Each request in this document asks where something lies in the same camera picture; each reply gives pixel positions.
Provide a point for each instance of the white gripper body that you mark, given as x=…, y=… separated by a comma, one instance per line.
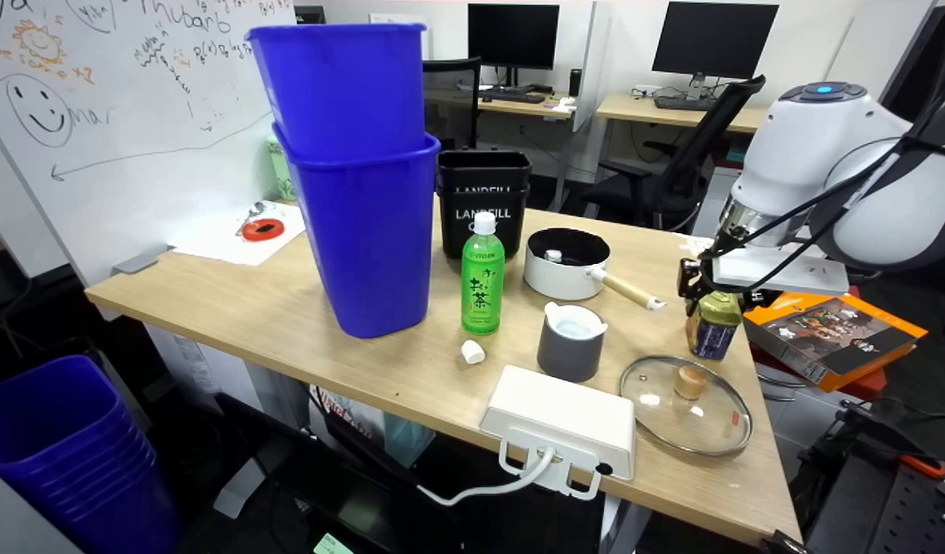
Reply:
x=781, y=271

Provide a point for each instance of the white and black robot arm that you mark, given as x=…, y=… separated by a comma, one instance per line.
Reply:
x=830, y=156

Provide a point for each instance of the clear glass pot lid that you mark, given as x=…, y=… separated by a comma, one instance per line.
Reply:
x=658, y=410

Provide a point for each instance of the orange and black book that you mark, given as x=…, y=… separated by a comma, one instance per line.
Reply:
x=830, y=340

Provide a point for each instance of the black office chair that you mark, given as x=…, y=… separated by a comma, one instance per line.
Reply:
x=687, y=175

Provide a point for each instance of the grey cup with white inside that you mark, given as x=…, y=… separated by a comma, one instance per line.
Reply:
x=567, y=356

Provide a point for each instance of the wooden office desk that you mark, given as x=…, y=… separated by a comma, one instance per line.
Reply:
x=636, y=113

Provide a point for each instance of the black keyboard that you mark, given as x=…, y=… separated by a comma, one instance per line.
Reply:
x=677, y=103

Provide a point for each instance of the white rectangular box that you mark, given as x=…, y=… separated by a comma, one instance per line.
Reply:
x=559, y=418

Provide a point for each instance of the green plastic bottle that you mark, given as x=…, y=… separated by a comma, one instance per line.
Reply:
x=482, y=278

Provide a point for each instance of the black bin with white lettering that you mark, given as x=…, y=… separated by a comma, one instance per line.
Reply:
x=489, y=186

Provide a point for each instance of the small white cap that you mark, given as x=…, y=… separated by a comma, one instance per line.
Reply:
x=471, y=352

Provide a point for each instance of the black computer monitor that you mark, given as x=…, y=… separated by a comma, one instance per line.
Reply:
x=712, y=39
x=512, y=36

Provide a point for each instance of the black metal stand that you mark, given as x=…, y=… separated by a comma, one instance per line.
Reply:
x=903, y=512

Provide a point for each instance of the blue plastic bin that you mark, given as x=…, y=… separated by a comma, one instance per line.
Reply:
x=337, y=93
x=367, y=247

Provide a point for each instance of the orange tape roll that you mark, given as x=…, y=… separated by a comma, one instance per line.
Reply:
x=263, y=230

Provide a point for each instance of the grey whiteboard eraser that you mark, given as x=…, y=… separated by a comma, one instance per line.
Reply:
x=144, y=261

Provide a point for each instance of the whiteboard with drawings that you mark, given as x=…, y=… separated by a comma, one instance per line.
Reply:
x=104, y=156

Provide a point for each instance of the nested blue floor bins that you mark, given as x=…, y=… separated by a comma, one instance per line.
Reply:
x=61, y=452

